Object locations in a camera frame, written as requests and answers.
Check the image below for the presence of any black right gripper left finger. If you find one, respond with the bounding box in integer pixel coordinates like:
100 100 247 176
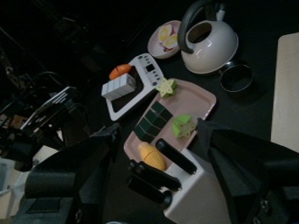
14 122 123 224

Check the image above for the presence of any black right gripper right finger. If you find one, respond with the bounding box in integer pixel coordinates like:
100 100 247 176
190 117 299 224

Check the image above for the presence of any white knife block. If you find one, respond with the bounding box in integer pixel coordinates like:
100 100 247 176
163 148 236 224

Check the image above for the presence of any yellow toy corn cob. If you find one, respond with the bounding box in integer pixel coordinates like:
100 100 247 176
136 141 168 172

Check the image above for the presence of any green toy star fruit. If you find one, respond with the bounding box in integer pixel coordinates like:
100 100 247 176
171 114 198 140

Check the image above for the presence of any light wooden cutting board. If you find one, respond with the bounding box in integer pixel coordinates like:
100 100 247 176
270 31 299 153

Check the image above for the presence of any dark green toy seaweed roll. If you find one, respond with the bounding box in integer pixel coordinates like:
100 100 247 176
132 101 174 144

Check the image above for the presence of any pink tray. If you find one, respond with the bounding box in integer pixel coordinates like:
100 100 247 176
123 78 219 173

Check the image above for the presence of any small black pot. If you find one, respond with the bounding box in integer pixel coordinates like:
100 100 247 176
219 60 255 94

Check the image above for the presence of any white sliced toy block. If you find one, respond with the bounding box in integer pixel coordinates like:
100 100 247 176
100 73 136 102

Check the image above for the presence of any yellow-green toy star fruit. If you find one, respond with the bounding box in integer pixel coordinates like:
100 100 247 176
154 77 179 99

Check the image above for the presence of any orange toy carrot piece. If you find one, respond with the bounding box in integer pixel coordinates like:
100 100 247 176
107 63 134 81

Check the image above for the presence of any pink bowl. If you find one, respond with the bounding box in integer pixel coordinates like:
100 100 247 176
146 19 184 60

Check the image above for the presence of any toy boiled egg half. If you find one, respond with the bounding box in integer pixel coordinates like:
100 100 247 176
156 24 174 44
162 33 180 49

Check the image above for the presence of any black toy knife handle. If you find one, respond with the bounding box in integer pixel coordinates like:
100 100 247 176
128 159 183 193
126 173 174 210
154 137 199 176

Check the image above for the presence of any white toy kettle black handle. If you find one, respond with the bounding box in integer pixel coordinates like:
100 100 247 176
176 0 239 75

